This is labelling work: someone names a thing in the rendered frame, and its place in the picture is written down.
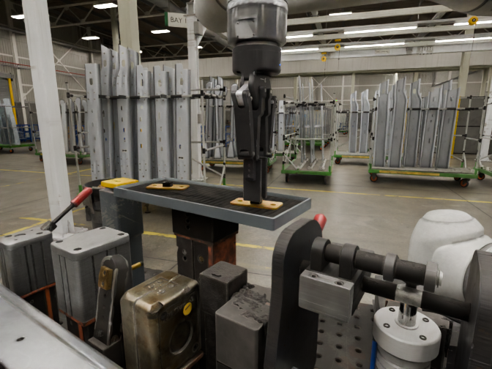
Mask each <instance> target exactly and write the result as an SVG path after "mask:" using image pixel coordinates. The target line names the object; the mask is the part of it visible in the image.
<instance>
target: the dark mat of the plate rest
mask: <svg viewBox="0 0 492 369"><path fill-rule="evenodd" d="M165 181H169V180H162V181H158V182H152V183H148V184H142V185H138V186H134V187H128V188H124V189H127V190H134V191H138V192H142V193H148V194H153V195H160V196H164V197H168V198H175V199H179V200H183V201H190V202H194V203H198V204H205V205H209V206H216V207H220V208H224V209H231V210H235V211H239V212H246V213H251V214H255V215H261V216H265V217H275V216H277V215H279V214H281V213H282V212H284V211H286V210H288V209H290V208H291V207H293V206H296V205H297V204H300V203H301V202H303V201H298V200H294V199H288V198H279V197H274V196H269V195H268V196H267V197H266V198H263V201H275V202H281V203H283V205H282V206H281V207H280V208H279V209H276V210H272V209H261V208H255V207H248V206H237V205H231V204H230V202H231V201H233V200H235V199H237V198H243V192H241V191H235V190H227V189H222V188H216V187H207V186H203V185H197V184H188V183H184V182H174V181H170V182H173V185H189V187H188V188H187V189H185V190H157V189H146V187H147V186H149V185H152V184H162V183H163V182H165Z"/></svg>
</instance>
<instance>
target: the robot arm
mask: <svg viewBox="0 0 492 369"><path fill-rule="evenodd" d="M390 1H402V0H194V6H195V14H196V17H197V19H198V20H199V22H200V23H201V24H202V25H203V26H204V27H205V28H207V29H208V30H210V31H214V32H218V33H225V32H228V44H229V45H230V46H231V47H233V49H232V71H233V73H234V74H235V75H238V76H241V80H240V85H239V86H240V89H239V90H235V91H232V92H231V98H232V102H233V105H234V118H235V128H236V149H237V156H238V159H239V160H243V200H244V201H255V202H260V201H261V197H263V198H266V197H267V160H268V158H272V154H269V153H271V152H272V139H273V129H274V118H275V106H276V102H277V97H276V96H272V88H271V83H270V78H271V77H272V76H276V75H279V74H280V72H281V54H282V49H281V47H283V46H284V45H285V44H286V37H287V15H290V14H297V13H304V12H315V11H321V10H331V9H337V8H344V7H355V6H360V5H366V4H378V3H384V2H390ZM427 1H433V2H436V3H438V4H441V5H444V6H445V7H448V8H450V9H452V10H455V11H457V12H464V13H466V14H469V15H476V16H492V0H427ZM475 250H484V251H488V252H492V238H490V237H489V236H486V235H484V228H483V226H482V225H481V224H480V223H479V222H478V221H477V220H476V219H475V218H474V217H472V216H470V215H468V214H467V213H465V212H462V211H458V210H452V209H438V210H433V211H429V212H427V213H426V214H425V215H424V216H423V217H422V218H420V219H419V221H418V222H417V224H416V226H415V228H414V230H413V232H412V235H411V238H410V243H409V252H408V261H413V262H417V263H420V264H425V265H426V264H427V262H428V261H432V262H436V263H438V264H439V265H438V270H439V269H440V270H441V272H443V278H442V283H441V286H439V287H438V288H437V286H436V287H435V292H434V293H433V294H438V295H441V296H444V297H449V298H452V299H457V300H460V301H464V300H465V296H466V287H467V282H468V277H469V270H470V266H471V262H472V256H473V254H474V251H475Z"/></svg>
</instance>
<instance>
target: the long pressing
mask: <svg viewBox="0 0 492 369"><path fill-rule="evenodd" d="M19 338H24V339H23V340H21V341H17V339H19ZM0 364H2V365H3V366H4V367H5V368H6V369H124V368H122V367H120V366H119V365H117V364H116V363H115V362H113V361H112V360H110V359H109V358H107V357H106V356H105V355H103V354H101V353H100V352H99V351H98V350H96V349H95V348H93V347H91V346H90V345H89V344H88V343H86V342H84V341H83V340H81V339H80V338H79V337H77V336H76V335H74V334H73V333H71V332H70V331H69V330H67V329H65V328H64V327H63V326H62V325H60V324H58V323H57V322H55V321H54V320H53V319H52V318H50V317H48V316H47V315H45V314H44V313H43V312H41V311H40V310H38V309H37V308H36V307H34V306H33V305H31V304H29V303H28V302H27V301H26V300H24V299H22V298H21V297H20V296H18V295H17V294H15V293H14V292H12V291H11V290H9V289H8V288H7V287H5V286H4V285H2V284H1V283H0Z"/></svg>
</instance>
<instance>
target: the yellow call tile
mask: <svg viewBox="0 0 492 369"><path fill-rule="evenodd" d="M136 182H138V180H136V179H128V178H118V179H111V180H106V181H101V186H103V187H109V188H114V187H117V186H121V185H128V184H132V183H136Z"/></svg>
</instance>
